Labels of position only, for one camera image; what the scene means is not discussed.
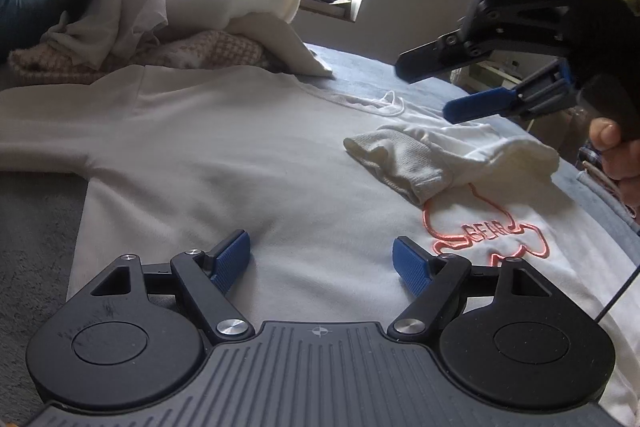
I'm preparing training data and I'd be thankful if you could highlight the person's right hand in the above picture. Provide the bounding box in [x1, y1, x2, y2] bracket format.
[590, 117, 640, 208]

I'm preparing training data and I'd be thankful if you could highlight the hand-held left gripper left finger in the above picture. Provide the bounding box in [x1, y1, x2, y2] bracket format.
[89, 229, 252, 344]

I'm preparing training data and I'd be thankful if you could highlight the pink checked garment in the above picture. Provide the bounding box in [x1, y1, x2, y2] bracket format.
[7, 29, 289, 86]

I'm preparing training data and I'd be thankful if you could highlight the black cable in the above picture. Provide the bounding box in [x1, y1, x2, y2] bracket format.
[597, 257, 640, 324]

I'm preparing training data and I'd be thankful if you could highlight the white sweatshirt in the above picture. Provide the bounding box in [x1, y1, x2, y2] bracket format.
[0, 64, 640, 427]

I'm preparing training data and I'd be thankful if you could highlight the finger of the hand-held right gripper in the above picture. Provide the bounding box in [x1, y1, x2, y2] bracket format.
[444, 59, 581, 125]
[395, 29, 496, 84]

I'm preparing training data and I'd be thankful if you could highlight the cream fluffy garment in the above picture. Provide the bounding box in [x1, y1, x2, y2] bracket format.
[165, 0, 334, 78]

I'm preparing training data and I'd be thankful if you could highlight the blue pillow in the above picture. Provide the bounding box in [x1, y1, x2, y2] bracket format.
[0, 0, 76, 64]

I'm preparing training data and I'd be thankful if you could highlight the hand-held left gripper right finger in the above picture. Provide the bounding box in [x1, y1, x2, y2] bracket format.
[389, 236, 551, 342]

